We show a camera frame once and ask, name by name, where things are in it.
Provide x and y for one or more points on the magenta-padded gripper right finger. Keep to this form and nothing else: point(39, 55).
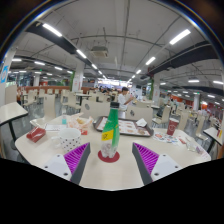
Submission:
point(146, 157)

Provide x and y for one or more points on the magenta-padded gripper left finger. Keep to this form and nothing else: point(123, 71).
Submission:
point(78, 156)

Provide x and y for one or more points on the green drink bottle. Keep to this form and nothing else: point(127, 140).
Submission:
point(111, 131)

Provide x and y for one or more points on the white polka dot mug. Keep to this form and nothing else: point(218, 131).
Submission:
point(70, 140)

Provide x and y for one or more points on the printed paper leaflet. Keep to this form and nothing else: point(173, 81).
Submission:
point(165, 137)

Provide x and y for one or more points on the flat round red coaster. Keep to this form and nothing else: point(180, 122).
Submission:
point(115, 159)

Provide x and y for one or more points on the dark food tray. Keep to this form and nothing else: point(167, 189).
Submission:
point(131, 128)

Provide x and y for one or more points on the crumpled food wrapper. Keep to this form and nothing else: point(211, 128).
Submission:
point(80, 123)

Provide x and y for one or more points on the white paper napkin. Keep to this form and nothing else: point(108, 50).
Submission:
point(141, 122)

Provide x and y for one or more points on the white paper receipt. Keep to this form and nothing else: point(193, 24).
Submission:
point(55, 127)

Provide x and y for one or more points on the small clear sanitizer bottle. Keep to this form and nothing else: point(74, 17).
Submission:
point(64, 120)

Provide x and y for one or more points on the red paper cup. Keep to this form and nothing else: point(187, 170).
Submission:
point(172, 126)

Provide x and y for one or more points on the clear plastic wrapper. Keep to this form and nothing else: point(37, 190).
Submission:
point(190, 145)

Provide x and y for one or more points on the small red packet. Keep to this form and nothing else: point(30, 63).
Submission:
point(36, 134)

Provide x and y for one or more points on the beige chairs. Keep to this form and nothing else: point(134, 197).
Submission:
point(95, 109)

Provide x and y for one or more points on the person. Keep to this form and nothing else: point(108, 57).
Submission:
point(122, 100)

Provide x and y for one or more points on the beige dining table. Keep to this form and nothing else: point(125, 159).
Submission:
point(215, 133)
point(11, 112)

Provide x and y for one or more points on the ceiling air conditioner unit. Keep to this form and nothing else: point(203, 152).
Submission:
point(99, 52)

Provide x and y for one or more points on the ceiling lights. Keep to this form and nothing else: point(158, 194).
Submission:
point(180, 36)

